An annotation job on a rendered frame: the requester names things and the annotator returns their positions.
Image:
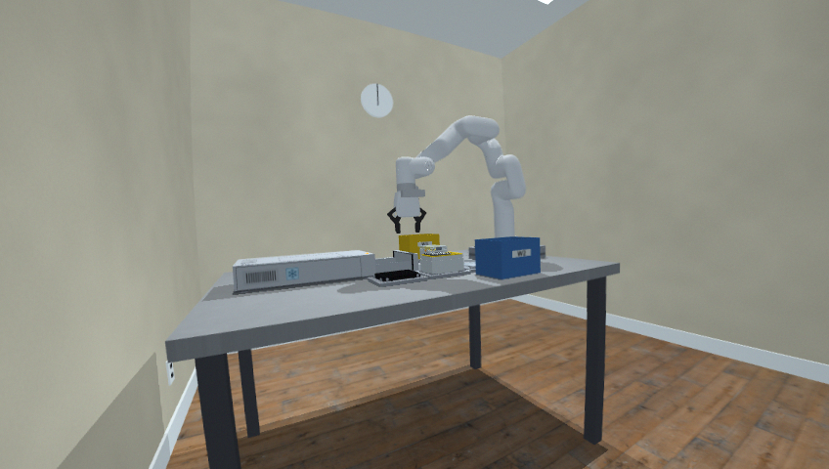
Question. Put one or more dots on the dark blue bin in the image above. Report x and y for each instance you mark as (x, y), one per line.
(507, 257)

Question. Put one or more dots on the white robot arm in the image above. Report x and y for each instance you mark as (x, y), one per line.
(480, 132)

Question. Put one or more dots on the yellow open-top bin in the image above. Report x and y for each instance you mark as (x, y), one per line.
(412, 242)

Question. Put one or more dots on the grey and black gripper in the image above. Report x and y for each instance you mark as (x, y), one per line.
(406, 207)

